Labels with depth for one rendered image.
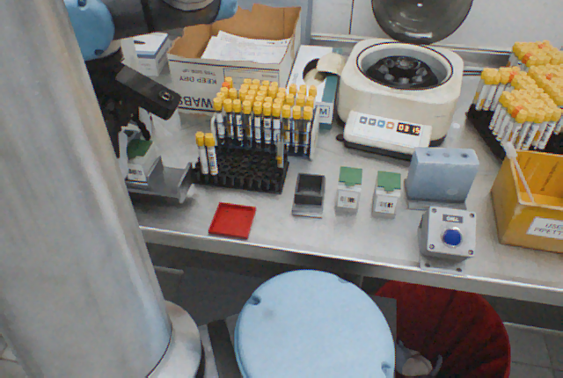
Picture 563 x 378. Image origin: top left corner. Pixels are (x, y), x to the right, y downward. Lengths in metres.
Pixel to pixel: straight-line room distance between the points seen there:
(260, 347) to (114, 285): 0.12
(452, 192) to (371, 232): 0.16
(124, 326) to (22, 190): 0.10
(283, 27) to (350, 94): 0.33
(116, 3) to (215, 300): 0.38
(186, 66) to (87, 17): 0.47
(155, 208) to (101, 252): 0.60
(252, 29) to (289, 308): 0.94
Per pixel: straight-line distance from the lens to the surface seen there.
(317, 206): 0.79
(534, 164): 0.89
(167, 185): 0.81
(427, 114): 0.92
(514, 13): 1.26
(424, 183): 0.81
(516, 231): 0.81
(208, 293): 0.62
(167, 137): 0.98
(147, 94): 0.69
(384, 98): 0.91
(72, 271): 0.24
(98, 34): 0.53
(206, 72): 0.96
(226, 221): 0.79
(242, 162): 0.86
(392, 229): 0.79
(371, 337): 0.35
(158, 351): 0.30
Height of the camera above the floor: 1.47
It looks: 42 degrees down
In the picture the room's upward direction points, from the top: straight up
